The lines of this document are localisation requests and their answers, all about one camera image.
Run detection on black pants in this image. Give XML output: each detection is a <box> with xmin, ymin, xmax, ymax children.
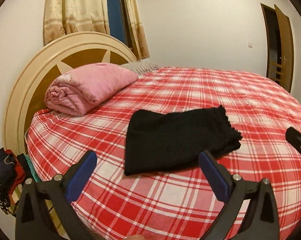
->
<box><xmin>124</xmin><ymin>106</ymin><xmax>242</xmax><ymax>176</ymax></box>

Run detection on pile of clothes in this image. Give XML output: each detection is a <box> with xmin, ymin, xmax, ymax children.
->
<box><xmin>0</xmin><ymin>148</ymin><xmax>41</xmax><ymax>217</ymax></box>

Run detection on brown wooden door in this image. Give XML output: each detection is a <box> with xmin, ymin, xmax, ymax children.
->
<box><xmin>261</xmin><ymin>4</ymin><xmax>294</xmax><ymax>92</ymax></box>

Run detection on pink folded blanket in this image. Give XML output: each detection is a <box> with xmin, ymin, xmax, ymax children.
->
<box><xmin>44</xmin><ymin>63</ymin><xmax>138</xmax><ymax>116</ymax></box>

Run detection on striped grey pillow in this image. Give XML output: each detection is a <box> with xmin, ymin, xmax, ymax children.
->
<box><xmin>120</xmin><ymin>62</ymin><xmax>160</xmax><ymax>75</ymax></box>

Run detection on cream round headboard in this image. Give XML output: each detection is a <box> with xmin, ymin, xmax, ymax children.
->
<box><xmin>3</xmin><ymin>31</ymin><xmax>137</xmax><ymax>154</ymax></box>

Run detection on beige right curtain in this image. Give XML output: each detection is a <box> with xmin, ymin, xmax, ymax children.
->
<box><xmin>124</xmin><ymin>0</ymin><xmax>150</xmax><ymax>60</ymax></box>

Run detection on beige curtain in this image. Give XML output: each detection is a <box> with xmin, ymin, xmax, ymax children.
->
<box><xmin>124</xmin><ymin>0</ymin><xmax>150</xmax><ymax>60</ymax></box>
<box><xmin>43</xmin><ymin>0</ymin><xmax>110</xmax><ymax>45</ymax></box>

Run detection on dark blue window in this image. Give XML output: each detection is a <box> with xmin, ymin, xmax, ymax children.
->
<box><xmin>107</xmin><ymin>0</ymin><xmax>133</xmax><ymax>49</ymax></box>

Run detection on beige left curtain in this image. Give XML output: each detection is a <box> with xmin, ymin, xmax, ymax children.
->
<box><xmin>43</xmin><ymin>0</ymin><xmax>110</xmax><ymax>45</ymax></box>

